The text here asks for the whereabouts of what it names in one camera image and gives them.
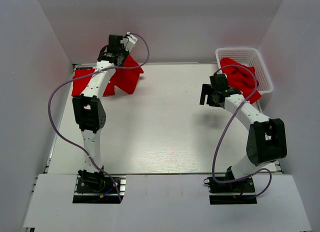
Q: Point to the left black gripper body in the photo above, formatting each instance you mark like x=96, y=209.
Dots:
x=124, y=53

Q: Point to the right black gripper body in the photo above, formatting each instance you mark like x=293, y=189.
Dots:
x=212, y=99

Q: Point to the red t-shirt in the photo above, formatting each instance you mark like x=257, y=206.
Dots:
x=81, y=84
x=125, y=79

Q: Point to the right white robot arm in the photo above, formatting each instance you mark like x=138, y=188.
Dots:
x=266, y=142

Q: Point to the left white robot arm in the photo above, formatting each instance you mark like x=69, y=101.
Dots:
x=89, y=113

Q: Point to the red t-shirts in basket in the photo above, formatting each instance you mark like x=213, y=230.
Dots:
x=238, y=76

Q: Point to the white plastic basket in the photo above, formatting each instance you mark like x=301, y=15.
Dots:
x=249, y=57

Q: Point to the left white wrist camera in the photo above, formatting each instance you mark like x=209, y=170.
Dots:
x=129, y=41

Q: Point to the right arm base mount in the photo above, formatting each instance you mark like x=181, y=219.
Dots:
x=236, y=193

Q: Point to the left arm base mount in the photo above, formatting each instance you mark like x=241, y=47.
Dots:
x=92, y=191

